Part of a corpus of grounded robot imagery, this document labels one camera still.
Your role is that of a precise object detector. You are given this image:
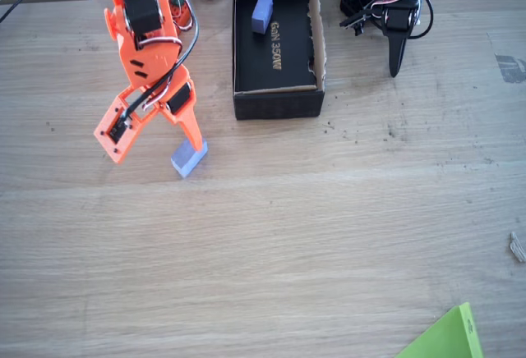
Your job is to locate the purple foam block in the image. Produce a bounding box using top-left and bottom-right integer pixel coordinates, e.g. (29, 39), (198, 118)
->
(170, 138), (209, 179)
(250, 0), (275, 35)

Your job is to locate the black camera cable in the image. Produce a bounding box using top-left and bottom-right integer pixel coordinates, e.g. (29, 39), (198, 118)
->
(121, 0), (201, 123)

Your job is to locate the red white servo wire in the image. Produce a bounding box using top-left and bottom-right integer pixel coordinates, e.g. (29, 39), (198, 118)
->
(135, 0), (194, 111)

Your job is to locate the black cardboard box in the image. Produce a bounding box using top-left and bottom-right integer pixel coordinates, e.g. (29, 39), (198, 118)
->
(232, 0), (328, 121)

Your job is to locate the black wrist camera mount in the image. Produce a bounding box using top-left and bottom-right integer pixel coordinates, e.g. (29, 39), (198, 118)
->
(339, 11), (367, 37)

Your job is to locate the black servo cable loop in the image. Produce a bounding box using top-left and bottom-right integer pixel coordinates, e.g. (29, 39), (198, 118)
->
(404, 0), (436, 41)

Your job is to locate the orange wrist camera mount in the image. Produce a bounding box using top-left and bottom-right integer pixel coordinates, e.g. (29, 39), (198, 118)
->
(93, 89), (162, 166)

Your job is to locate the light green sheet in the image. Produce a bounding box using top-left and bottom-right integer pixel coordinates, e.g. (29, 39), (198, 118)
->
(394, 301), (485, 358)

